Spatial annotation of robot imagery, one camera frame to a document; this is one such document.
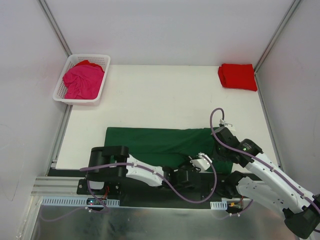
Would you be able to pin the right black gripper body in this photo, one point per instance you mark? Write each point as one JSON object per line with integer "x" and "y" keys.
{"x": 222, "y": 135}

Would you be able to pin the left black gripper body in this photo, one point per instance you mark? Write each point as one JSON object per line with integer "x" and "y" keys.
{"x": 189, "y": 164}

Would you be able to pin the green t-shirt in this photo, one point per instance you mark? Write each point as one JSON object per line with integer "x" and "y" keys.
{"x": 167, "y": 147}

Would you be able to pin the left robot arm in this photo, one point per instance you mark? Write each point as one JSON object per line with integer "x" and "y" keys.
{"x": 114, "y": 163}

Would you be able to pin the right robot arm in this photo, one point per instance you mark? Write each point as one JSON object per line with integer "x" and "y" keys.
{"x": 299, "y": 207}

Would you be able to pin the folded red t-shirt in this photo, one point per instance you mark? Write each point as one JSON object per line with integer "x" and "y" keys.
{"x": 237, "y": 76}

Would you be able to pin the white plastic basket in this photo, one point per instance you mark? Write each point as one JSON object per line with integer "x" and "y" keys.
{"x": 60, "y": 90}

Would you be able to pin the pink t-shirt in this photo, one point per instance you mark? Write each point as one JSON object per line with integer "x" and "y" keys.
{"x": 83, "y": 81}

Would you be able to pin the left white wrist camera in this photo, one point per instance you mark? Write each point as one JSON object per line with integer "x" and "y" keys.
{"x": 202, "y": 162}

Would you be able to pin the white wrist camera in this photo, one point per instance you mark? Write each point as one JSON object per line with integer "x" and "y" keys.
{"x": 202, "y": 162}
{"x": 230, "y": 126}

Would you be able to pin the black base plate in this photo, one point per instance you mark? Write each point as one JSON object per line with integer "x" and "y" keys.
{"x": 136, "y": 194}

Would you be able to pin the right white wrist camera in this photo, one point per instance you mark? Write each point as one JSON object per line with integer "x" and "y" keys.
{"x": 230, "y": 126}

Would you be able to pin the right slotted cable duct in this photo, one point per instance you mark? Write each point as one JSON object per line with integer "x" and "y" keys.
{"x": 219, "y": 205}

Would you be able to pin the slotted cable duct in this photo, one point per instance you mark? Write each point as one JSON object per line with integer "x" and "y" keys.
{"x": 65, "y": 201}
{"x": 219, "y": 205}

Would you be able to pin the left slotted cable duct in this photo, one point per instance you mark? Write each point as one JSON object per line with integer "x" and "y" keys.
{"x": 65, "y": 201}

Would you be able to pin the aluminium rail front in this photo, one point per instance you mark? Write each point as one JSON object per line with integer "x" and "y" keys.
{"x": 50, "y": 185}

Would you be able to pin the right aluminium corner post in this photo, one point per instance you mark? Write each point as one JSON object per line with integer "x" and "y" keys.
{"x": 295, "y": 4}

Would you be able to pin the aluminium corner post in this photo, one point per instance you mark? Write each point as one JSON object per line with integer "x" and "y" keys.
{"x": 54, "y": 26}
{"x": 295, "y": 4}

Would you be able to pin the left aluminium corner post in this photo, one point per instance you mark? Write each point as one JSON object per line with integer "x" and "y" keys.
{"x": 54, "y": 26}

